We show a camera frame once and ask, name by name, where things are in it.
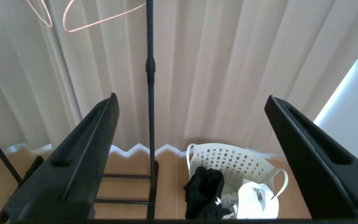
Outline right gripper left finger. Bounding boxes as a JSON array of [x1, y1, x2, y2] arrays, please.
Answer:
[[0, 92, 120, 223]]

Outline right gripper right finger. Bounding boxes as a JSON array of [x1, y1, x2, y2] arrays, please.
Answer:
[[264, 95, 358, 219]]

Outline black shorts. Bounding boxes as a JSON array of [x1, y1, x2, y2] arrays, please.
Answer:
[[183, 166, 232, 220]]

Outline white laundry basket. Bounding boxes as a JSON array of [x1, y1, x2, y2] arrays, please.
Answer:
[[185, 142, 289, 220]]

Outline black clothes rack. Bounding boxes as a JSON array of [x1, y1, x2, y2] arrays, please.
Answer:
[[0, 0, 160, 220]]

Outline pink clothes hanger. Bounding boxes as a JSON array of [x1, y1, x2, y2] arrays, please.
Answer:
[[26, 0, 54, 29], [62, 0, 147, 34]]

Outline white garment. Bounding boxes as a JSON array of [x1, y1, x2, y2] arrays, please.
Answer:
[[221, 179, 280, 220]]

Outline beige curtain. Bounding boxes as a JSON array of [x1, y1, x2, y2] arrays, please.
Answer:
[[0, 0, 358, 156]]

